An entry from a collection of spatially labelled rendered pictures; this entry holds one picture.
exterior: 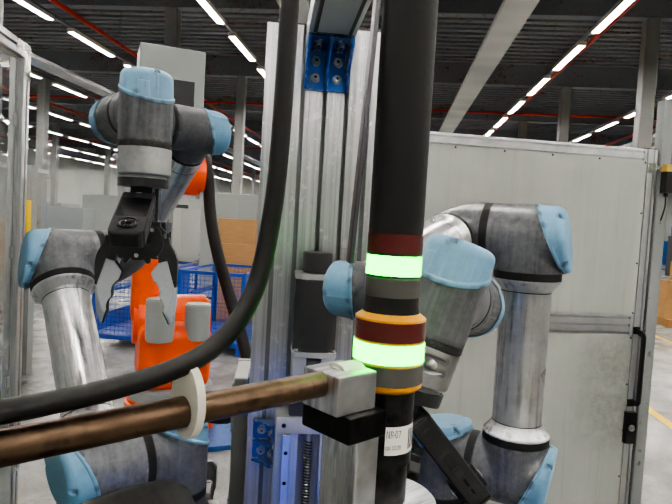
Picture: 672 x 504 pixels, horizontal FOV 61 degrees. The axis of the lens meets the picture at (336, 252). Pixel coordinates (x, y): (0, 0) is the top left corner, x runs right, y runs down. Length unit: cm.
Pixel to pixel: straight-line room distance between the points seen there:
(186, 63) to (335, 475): 406
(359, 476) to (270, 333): 88
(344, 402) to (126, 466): 76
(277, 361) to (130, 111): 60
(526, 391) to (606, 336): 155
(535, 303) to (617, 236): 155
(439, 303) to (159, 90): 51
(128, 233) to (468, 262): 43
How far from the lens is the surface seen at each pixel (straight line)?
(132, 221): 78
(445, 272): 57
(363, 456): 34
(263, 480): 130
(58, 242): 122
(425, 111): 35
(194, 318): 418
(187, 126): 99
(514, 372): 106
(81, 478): 103
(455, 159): 227
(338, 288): 72
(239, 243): 843
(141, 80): 86
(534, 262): 101
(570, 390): 257
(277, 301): 119
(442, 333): 57
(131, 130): 86
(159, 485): 50
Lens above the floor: 163
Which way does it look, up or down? 3 degrees down
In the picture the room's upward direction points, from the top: 3 degrees clockwise
